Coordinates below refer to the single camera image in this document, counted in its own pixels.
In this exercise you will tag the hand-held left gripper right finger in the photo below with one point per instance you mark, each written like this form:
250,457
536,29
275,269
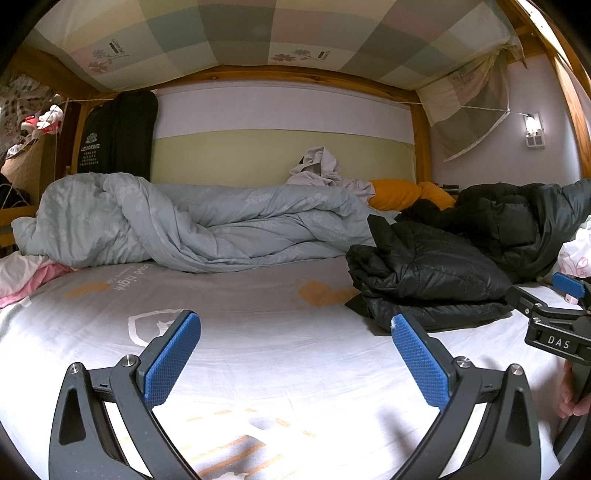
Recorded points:
422,360

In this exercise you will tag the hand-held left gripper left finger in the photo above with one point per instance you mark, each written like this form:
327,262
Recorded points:
173,355

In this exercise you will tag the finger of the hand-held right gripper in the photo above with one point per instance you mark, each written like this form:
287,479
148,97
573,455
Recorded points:
569,285
528,302

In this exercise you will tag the black puffer jacket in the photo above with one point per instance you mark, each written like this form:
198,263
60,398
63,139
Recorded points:
425,277

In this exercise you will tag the person's right hand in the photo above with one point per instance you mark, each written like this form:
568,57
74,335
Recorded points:
567,406

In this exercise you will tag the white floral cloth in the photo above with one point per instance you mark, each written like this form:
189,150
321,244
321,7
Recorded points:
575,258

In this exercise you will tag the dark green padded coat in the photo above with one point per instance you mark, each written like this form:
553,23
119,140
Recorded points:
508,217

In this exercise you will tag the white printed bed sheet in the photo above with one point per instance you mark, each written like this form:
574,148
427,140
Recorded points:
277,369

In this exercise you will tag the grey-blue duvet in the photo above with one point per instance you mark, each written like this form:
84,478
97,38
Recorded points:
207,221

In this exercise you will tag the pink cloth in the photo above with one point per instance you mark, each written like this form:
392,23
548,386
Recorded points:
23,281

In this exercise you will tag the orange pillow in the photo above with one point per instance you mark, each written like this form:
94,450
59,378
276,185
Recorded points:
392,194

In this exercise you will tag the light grey crumpled garment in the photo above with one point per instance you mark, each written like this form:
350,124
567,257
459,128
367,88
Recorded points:
318,170

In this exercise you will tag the tied checked bed curtain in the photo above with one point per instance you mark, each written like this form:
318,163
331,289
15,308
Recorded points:
466,92

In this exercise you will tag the black hanging garment bag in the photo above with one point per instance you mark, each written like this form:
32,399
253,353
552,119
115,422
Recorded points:
120,134

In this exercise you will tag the brown cardboard panel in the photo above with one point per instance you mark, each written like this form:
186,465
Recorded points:
27,161

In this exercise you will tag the red white cloth bundle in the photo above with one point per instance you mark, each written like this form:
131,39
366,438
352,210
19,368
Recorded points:
44,120

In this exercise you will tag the checked hanging cloth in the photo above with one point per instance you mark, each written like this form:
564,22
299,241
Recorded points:
18,97

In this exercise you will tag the pastel checked canopy cloth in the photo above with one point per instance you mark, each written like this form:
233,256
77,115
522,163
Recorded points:
277,27

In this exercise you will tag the wall socket with night light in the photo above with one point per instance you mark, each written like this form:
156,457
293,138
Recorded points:
533,131

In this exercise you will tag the wooden bunk bed frame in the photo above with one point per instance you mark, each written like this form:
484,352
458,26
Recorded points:
300,74

